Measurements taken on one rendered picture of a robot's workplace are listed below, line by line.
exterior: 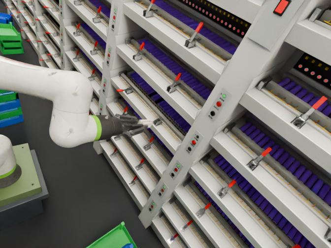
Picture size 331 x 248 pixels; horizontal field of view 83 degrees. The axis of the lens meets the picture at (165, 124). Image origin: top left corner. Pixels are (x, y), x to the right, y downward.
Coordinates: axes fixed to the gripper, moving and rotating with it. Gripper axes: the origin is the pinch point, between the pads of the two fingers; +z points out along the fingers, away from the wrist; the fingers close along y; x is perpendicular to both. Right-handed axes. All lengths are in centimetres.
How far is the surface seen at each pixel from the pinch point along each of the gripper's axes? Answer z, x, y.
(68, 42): 13, -13, -113
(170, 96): 1.8, 17.7, 2.9
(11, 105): -21, -67, -99
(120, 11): -2, 33, -43
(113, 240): 5, -80, 21
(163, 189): 13.4, -27.8, 22.8
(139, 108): 7.2, -1.6, -12.9
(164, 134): 8.1, -1.0, 7.6
